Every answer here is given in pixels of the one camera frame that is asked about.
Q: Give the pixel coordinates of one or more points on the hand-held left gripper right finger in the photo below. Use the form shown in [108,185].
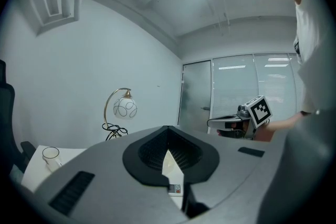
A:
[231,165]

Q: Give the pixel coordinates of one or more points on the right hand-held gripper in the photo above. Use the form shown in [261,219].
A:
[260,112]

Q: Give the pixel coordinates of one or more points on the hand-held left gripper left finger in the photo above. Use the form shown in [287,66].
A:
[105,181]

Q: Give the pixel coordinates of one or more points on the white remote control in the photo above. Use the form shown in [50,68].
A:
[174,189]

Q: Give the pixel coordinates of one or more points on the cream plastic organizer tray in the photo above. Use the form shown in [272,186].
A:
[168,162]

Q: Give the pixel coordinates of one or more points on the person's right forearm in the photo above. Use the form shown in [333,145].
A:
[278,127]

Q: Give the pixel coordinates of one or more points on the glass partition with blinds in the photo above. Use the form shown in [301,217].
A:
[236,81]

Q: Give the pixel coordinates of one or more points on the frosted glass door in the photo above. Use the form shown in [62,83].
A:
[195,91]

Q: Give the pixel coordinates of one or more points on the glass mug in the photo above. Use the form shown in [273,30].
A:
[51,162]

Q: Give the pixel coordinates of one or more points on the brass globe table lamp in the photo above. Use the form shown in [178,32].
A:
[125,108]

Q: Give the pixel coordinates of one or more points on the black office chair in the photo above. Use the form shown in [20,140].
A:
[8,112]

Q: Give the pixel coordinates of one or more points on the person's beige shirt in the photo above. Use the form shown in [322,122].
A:
[312,34]

